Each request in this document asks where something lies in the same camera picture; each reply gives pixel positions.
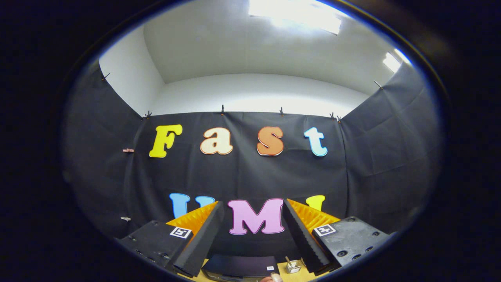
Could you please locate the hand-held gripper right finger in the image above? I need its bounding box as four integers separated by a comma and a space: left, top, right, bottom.
283, 199, 392, 276

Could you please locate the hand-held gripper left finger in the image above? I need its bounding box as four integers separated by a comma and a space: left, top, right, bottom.
117, 201, 225, 278

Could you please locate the row of black cloth clips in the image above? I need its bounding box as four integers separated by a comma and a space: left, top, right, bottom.
101, 72, 384, 122

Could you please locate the wire rack with wooden handle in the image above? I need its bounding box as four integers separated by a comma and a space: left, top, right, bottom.
285, 257, 303, 274

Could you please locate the black toaster oven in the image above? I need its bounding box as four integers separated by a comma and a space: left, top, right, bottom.
202, 255, 280, 282

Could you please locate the large ceiling light panel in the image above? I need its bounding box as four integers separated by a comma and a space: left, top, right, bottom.
249, 0, 349, 35

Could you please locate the small ceiling light panel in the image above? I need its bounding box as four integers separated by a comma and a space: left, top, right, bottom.
383, 48, 412, 74

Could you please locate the black backdrop cloth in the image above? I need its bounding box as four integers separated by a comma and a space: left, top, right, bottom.
63, 63, 445, 261

